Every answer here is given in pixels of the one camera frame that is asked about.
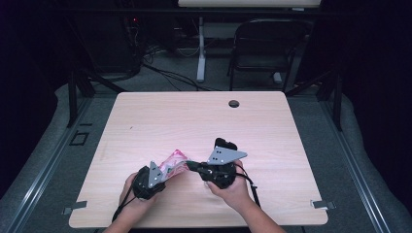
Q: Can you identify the black floor cable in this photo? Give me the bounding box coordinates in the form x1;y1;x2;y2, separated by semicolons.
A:
142;62;215;92

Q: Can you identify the right hand-held gripper cable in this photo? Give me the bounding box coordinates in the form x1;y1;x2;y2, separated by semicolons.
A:
234;163;261;208

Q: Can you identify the left hand-held gripper cable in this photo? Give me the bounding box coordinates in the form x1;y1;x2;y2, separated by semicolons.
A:
111;183;137;223

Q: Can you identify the black folding chair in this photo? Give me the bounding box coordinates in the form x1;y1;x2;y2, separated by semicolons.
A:
227;17;314;93

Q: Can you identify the aluminium floor rail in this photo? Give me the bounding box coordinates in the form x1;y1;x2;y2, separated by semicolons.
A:
320;96;395;233
0;96;95;233

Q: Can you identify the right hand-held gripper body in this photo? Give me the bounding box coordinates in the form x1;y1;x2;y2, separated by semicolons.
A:
194;146;249;190

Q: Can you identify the grey tape piece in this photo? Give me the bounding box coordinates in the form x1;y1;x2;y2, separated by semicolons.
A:
310;199;336;211
62;200;88;216

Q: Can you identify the black equipment with red light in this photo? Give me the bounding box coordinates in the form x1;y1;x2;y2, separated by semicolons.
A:
93;13;142;74

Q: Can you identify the hand-held gripper cable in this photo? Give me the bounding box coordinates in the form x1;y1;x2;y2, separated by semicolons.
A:
234;163;261;208
111;183;137;223

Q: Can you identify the pink and white plastic bag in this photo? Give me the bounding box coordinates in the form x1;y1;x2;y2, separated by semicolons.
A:
158;149;192;183

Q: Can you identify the person's right hand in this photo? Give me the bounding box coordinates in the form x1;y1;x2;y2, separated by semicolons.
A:
206;159;258;212

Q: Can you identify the glass jar with black lid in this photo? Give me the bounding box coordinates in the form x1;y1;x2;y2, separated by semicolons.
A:
203;137;239;190

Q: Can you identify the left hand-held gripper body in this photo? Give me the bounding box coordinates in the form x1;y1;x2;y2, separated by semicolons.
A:
131;160;167;200

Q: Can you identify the person's left hand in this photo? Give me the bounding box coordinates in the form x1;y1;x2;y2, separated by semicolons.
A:
119;172;158;216

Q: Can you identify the black metal stand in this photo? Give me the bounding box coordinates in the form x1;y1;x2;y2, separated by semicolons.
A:
285;69;344;132
66;69;127;129

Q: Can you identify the white desk leg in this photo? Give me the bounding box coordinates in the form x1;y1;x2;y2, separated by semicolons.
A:
196;16;207;83

